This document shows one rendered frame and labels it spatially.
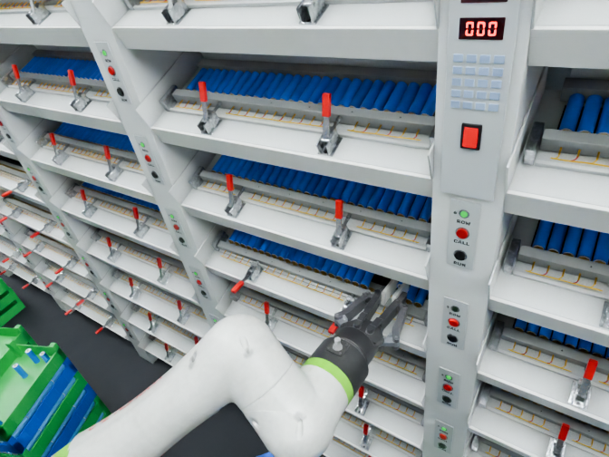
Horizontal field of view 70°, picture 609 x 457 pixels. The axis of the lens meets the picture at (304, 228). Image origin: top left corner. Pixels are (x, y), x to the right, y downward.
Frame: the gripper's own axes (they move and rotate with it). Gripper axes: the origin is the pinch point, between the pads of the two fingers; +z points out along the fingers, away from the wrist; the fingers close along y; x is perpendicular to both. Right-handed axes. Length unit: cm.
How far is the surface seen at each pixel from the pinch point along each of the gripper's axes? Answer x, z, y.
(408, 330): 7.3, -1.7, -3.9
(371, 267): -9.2, -6.5, 2.3
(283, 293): 8.3, -3.6, 26.2
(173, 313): 46, 4, 85
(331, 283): 3.6, -0.1, 15.0
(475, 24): -50, -14, -13
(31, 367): 56, -34, 117
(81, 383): 68, -25, 109
